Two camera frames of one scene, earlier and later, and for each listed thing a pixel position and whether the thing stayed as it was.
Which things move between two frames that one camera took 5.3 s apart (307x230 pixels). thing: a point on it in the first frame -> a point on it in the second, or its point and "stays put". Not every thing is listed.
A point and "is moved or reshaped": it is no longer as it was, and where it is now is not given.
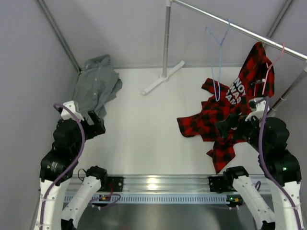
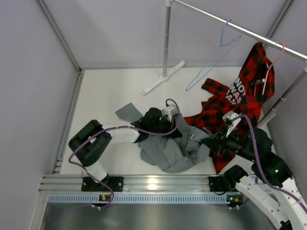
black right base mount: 217,184 stays put
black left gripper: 97,128 -> 175,134
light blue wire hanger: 215,47 is moved or reshaped
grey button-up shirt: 98,86 -> 172,154
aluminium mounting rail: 171,183 stays put
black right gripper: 234,120 -> 218,142
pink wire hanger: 269,67 stays put
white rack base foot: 163,78 stays put
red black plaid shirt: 256,79 stays put
